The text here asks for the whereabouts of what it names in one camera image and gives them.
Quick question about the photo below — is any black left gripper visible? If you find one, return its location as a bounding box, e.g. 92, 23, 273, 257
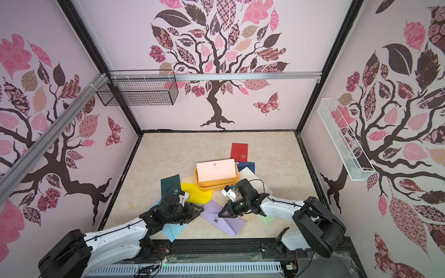
163, 202, 204, 227

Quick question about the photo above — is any lilac purple envelope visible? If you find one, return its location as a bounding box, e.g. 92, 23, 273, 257
200, 200, 246, 237

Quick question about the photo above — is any dark green envelope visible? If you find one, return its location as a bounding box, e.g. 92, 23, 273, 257
161, 174, 181, 199

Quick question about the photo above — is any pink envelope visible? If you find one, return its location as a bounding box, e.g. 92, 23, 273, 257
196, 159, 236, 182

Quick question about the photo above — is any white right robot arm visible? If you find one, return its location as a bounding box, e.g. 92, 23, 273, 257
219, 179, 346, 258

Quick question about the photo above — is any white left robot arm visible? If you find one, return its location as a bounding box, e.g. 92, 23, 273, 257
38, 194, 204, 278

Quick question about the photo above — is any yellow plastic storage box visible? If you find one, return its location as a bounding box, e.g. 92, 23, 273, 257
194, 165, 240, 191

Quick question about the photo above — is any yellow envelope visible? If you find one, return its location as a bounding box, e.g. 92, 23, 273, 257
181, 183, 213, 205

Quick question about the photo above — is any cream envelope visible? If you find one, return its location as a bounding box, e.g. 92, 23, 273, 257
181, 176, 197, 185

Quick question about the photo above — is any light blue envelope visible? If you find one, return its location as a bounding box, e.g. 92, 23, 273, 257
147, 220, 185, 242

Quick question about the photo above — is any mint green envelope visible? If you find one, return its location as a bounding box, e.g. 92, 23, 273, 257
258, 215, 276, 225

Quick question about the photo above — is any white envelope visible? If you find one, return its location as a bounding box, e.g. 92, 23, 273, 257
239, 167, 273, 195

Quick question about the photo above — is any navy blue envelope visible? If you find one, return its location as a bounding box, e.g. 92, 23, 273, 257
236, 162, 256, 174

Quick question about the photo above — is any red envelope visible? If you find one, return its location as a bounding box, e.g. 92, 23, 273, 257
230, 142, 248, 162

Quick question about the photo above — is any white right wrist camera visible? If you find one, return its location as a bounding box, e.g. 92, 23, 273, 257
221, 185, 237, 202

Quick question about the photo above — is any black wire basket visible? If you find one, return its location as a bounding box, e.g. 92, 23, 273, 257
96, 69, 179, 106

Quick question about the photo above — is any white wire basket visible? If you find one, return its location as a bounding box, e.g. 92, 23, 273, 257
317, 98, 377, 181

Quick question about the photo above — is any aluminium rail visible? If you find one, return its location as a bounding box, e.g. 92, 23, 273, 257
1, 74, 108, 203

